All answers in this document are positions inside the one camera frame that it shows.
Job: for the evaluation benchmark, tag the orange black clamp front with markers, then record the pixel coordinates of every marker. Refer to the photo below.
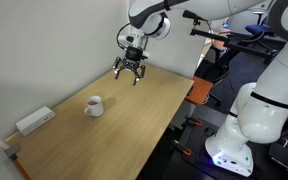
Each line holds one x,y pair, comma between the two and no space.
181,148

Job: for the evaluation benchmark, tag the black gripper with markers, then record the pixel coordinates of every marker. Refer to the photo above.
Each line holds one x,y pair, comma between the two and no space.
130,62

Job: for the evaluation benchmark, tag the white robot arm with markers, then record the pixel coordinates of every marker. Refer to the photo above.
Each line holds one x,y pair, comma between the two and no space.
260,108

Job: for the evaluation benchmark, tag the black camera stand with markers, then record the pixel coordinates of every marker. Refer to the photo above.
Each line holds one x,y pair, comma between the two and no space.
233,48

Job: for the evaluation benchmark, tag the white ceramic mug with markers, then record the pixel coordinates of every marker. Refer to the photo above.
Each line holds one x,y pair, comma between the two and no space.
95,110

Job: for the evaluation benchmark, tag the orange chair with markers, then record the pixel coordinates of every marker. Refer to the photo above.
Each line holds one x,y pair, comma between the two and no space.
199,91

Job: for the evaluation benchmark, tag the orange marker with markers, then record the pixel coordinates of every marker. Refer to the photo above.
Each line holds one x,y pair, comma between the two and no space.
91,103

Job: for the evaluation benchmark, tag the orange black clamp rear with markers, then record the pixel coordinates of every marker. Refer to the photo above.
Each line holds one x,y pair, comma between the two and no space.
193,121

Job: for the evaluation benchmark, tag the white power box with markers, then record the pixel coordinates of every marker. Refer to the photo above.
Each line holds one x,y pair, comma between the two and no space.
35,120

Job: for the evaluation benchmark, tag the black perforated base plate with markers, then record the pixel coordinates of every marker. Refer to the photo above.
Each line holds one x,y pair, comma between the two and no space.
200,143

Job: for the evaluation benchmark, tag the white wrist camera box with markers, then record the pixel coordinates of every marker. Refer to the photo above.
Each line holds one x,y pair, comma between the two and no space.
138,41

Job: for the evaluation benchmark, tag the orange black clamp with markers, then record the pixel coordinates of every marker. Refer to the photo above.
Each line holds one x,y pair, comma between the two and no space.
193,121
181,148

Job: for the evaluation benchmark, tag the grey table corner bracket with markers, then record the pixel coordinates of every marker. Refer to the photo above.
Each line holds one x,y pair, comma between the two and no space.
11,151

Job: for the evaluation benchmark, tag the blue office chair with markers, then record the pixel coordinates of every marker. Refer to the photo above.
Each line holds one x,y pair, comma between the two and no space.
260,26

